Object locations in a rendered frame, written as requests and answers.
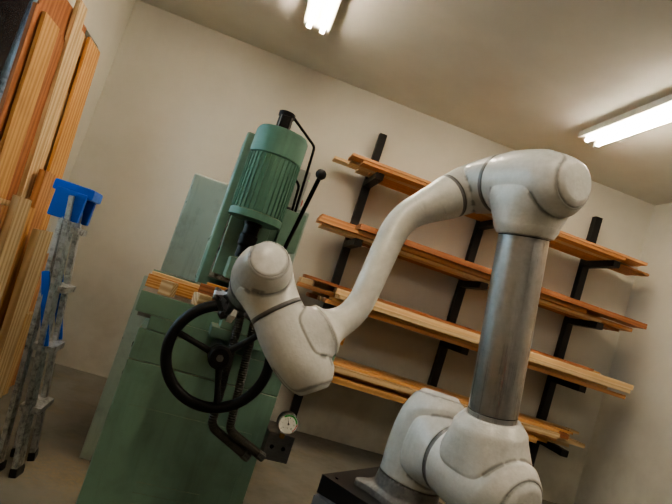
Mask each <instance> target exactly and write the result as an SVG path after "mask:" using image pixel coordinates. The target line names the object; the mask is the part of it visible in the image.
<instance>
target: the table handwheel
mask: <svg viewBox="0 0 672 504"><path fill-rule="evenodd" d="M214 311H219V310H218V307H217V303H216V301H215V300H213V301H207V302H204V303H201V304H198V305H196V306H194V307H192V308H190V309H188V310H187V311H185V312H184V313H183V314H181V315H180V316H179V317H178V318H177V319H176V320H175V321H174V323H173V324H172V325H171V327H170V328H169V330H168V331H167V333H166V335H165V338H164V340H163V343H162V347H161V352H160V367H161V372H162V376H163V379H164V381H165V383H166V385H167V387H168V389H169V390H170V392H171V393H172V394H173V395H174V396H175V397H176V398H177V399H178V400H179V401H180V402H181V403H183V404H184V405H186V406H188V407H189V408H192V409H194V410H197V411H200V412H205V413H226V412H230V411H233V410H236V409H239V408H241V407H243V406H245V405H247V404H248V403H250V402H251V401H252V400H254V399H255V398H256V397H257V396H258V395H259V394H260V393H261V392H262V391H263V389H264V388H265V387H266V385H267V383H268V382H269V380H270V378H271V375H272V373H273V370H272V368H271V367H270V365H269V363H268V361H267V359H266V357H265V361H264V366H263V369H262V372H261V374H260V376H259V378H258V379H257V381H256V382H255V383H254V385H253V386H252V387H251V388H250V389H249V390H248V391H246V392H245V393H244V394H242V395H240V396H239V397H236V398H234V399H231V400H228V401H223V402H220V400H221V380H222V369H225V368H226V367H228V366H229V364H230V363H231V360H232V354H231V353H234V352H236V351H237V350H239V349H241V348H242V347H244V346H246V345H248V344H249V343H251V342H253V341H255V340H257V335H256V333H255V334H253V335H251V336H250V337H248V338H246V339H244V340H242V341H240V342H238V343H237V344H235V345H233V346H231V347H229V348H228V347H227V346H226V345H224V344H223V342H222V341H221V340H220V339H214V340H213V341H212V342H211V345H210V346H211V347H209V346H208V345H206V344H204V343H202V342H200V341H198V340H197V339H195V338H193V337H192V336H190V335H188V334H187V333H185V332H183V331H182V329H183V328H184V327H185V326H186V325H187V324H188V323H189V322H190V321H192V320H193V319H195V318H196V317H198V316H200V315H203V314H205V313H209V312H214ZM177 337H180V338H182V339H184V340H186V341H187V342H189V343H191V344H193V345H194V346H196V347H198V348H199V349H201V350H202V351H204V352H206V353H207V358H208V363H209V365H210V366H211V367H212V368H214V369H215V390H214V402H209V401H204V400H201V399H198V398H196V397H194V396H192V395H191V394H189V393H188V392H187V391H186V390H184V388H183V387H182V386H181V385H180V384H179V382H178V380H177V379H176V377H175V374H174V371H173V367H172V350H173V346H174V343H175V341H176V339H177Z"/></svg>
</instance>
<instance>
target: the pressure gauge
mask: <svg viewBox="0 0 672 504"><path fill-rule="evenodd" d="M288 421H289V425H288ZM277 427H278V429H279V431H280V435H279V438H281V439H284V437H285V435H291V434H293V433H295V432H296V431H297V429H298V427H299V419H298V417H297V416H296V415H295V414H294V413H293V412H291V411H284V412H282V413H281V414H280V415H279V416H278V418H277Z"/></svg>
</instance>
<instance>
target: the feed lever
mask: <svg viewBox="0 0 672 504"><path fill-rule="evenodd" d="M315 175H316V178H317V179H316V181H315V183H314V185H313V187H312V189H311V191H310V193H309V195H308V197H307V199H306V201H305V203H304V205H303V207H302V209H301V211H300V214H299V216H298V218H297V220H296V222H295V224H294V226H293V228H292V230H291V232H290V234H289V236H288V238H287V240H286V242H285V244H284V246H283V247H284V248H285V249H287V247H288V245H289V243H290V241H291V239H292V237H293V235H294V233H295V231H296V229H297V227H298V225H299V223H300V221H301V219H302V217H303V215H304V213H305V211H306V209H307V207H308V205H309V203H310V201H311V199H312V197H313V195H314V193H315V191H316V189H317V187H318V185H319V183H320V181H321V180H323V179H325V178H326V175H327V174H326V171H325V170H324V169H318V170H317V171H316V174H315Z"/></svg>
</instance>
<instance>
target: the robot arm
mask: <svg viewBox="0 0 672 504"><path fill-rule="evenodd" d="M590 192H591V176H590V173H589V170H588V169H587V167H586V166H585V164H583V163H582V162H581V161H579V160H578V159H576V158H574V157H572V156H569V155H567V154H564V153H561V152H557V151H554V150H550V149H525V150H516V151H510V152H507V153H503V154H497V155H492V156H489V157H486V158H483V159H480V160H477V161H474V162H471V163H468V164H465V165H463V166H460V167H458V168H455V169H453V170H452V171H450V172H448V173H447V174H445V175H443V176H441V177H439V178H437V179H436V180H434V181H433V182H431V183H430V184H429V185H427V186H426V187H424V188H422V189H421V190H419V191H418V192H416V193H415V194H413V195H411V196H410V197H408V198H406V199H405V200H404V201H402V202H401V203H400V204H398V205H397V206H396V207H395V208H394V209H393V210H392V211H391V212H390V213H389V214H388V216H387V217H386V218H385V220H384V221H383V223H382V225H381V226H380V228H379V230H378V232H377V235H376V237H375V239H374V241H373V243H372V246H371V248H370V250H369V253H368V255H367V257H366V259H365V262H364V264H363V266H362V269H361V271H360V273H359V275H358V278H357V280H356V282H355V285H354V287H353V289H352V291H351V293H350V294H349V296H348V297H347V299H346V300H345V301H344V302H343V303H342V304H340V305H339V306H337V307H334V308H331V309H324V308H321V307H319V306H317V305H313V306H304V304H303V303H302V301H301V298H300V296H299V294H298V291H297V288H296V284H295V280H294V274H293V266H292V261H291V258H290V256H289V254H288V252H287V251H286V249H285V248H284V247H283V246H281V245H280V244H278V243H276V242H272V241H263V242H261V243H259V244H256V245H254V246H250V247H248V248H247V249H246V250H245V251H244V252H242V253H241V255H240V256H239V257H238V258H237V260H236V261H235V263H234V266H233V268H232V271H231V277H230V282H229V287H228V289H226V290H225V291H224V290H222V289H221V288H219V287H215V290H214V294H213V297H212V298H213V299H214V300H215V301H216V303H217V307H218V310H219V311H224V310H225V312H224V314H225V315H228V316H227V318H226V322H229V323H232V321H233V320H234V319H236V320H240V319H241V316H244V318H246V319H249V318H250V320H251V322H252V324H253V326H254V329H255V332H256V335H257V339H258V342H259V344H260V347H261V349H262V351H263V353H264V355H265V357H266V359H267V361H268V363H269V365H270V367H271V368H272V370H273V372H274V373H275V375H276V376H277V378H278V379H279V380H280V382H281V383H282V384H283V385H284V386H285V387H286V388H287V389H288V390H289V391H291V392H293V393H295V394H297V395H298V396H304V395H307V394H310V393H313V392H316V391H319V390H322V389H324V388H327V387H328V386H329V385H330V382H331V381H332V380H333V376H334V368H335V367H334V363H333V361H332V358H333V356H334V355H335V354H337V353H338V351H339V346H340V343H341V341H342V340H343V339H344V338H345V337H346V336H348V335H349V334H350V333H352V332H353V331H354V330H355V329H356V328H358V327H359V326H360V325H361V324H362V323H363V321H364V320H365V319H366V318H367V317H368V315H369V314H370V312H371V311H372V309H373V307H374V305H375V304H376V302H377V300H378V297H379V295H380V293H381V291H382V289H383V287H384V285H385V283H386V280H387V278H388V276H389V274H390V272H391V270H392V267H393V265H394V263H395V261H396V259H397V257H398V255H399V252H400V250H401V248H402V246H403V244H404V242H405V241H406V239H407V237H408V236H409V235H410V233H411V232H412V231H413V230H415V229H416V228H418V227H420V226H422V225H425V224H429V223H433V222H438V221H442V220H448V219H454V218H457V217H460V216H463V215H467V214H471V213H476V214H492V218H493V226H494V229H495V231H496V232H497V233H498V239H497V244H496V250H495V256H494V261H493V267H492V273H491V278H490V284H489V290H488V295H487V301H486V307H485V312H484V318H483V324H482V330H481V335H480V341H479V347H478V352H477V358H476V364H475V369H474V375H473V381H472V386H471V392H470V398H469V403H468V407H466V408H464V407H463V405H462V404H461V403H460V401H459V400H458V399H457V398H455V397H453V396H450V395H447V394H444V393H441V392H438V391H435V390H432V389H429V388H422V389H420V390H419V391H416V392H414V393H413V394H412V395H411V396H410V397H409V398H408V400H407V401H406V402H405V403H404V405H403V406H402V408H401V410H400V411H399V413H398V415H397V418H396V420H395V422H394V425H393V427H392V430H391V432H390V435H389V438H388V440H387V443H386V447H385V450H384V454H383V458H382V461H381V464H380V467H379V469H378V471H377V473H376V475H375V477H370V478H365V477H356V479H355V481H354V484H355V485H356V486H357V487H359V488H360V489H362V490H364V491H365V492H367V493H368V494H370V495H371V496H372V497H374V498H375V499H376V500H378V501H379V502H381V503H382V504H438V503H439V499H440V498H441V499H442V500H443V501H444V502H445V503H447V504H542V498H543V490H542V486H541V482H540V478H539V475H538V473H537V471H536V470H535V468H534V467H532V460H531V454H530V448H529V437H528V434H527V432H526V430H525V429H524V427H523V425H522V424H521V422H520V421H519V420H518V416H519V411H520V405H521V400H522V394H523V388H524V383H525V377H526V371H527V366H528V360H529V355H530V349H531V343H532V338H533V332H534V327H535V321H536V315H537V310H538V304H539V299H540V293H541V287H542V282H543V276H544V270H545V265H546V259H547V254H548V248H549V242H550V241H553V240H554V239H555V238H556V237H557V236H558V235H559V233H560V230H561V229H562V227H563V225H564V224H565V222H566V221H567V219H568V218H569V217H570V216H573V215H574V214H576V213H577V212H578V211H579V210H580V209H581V208H582V207H583V206H584V205H585V204H586V202H587V201H588V198H589V195H590ZM226 300H227V301H228V302H229V303H228V304H227V303H226Z"/></svg>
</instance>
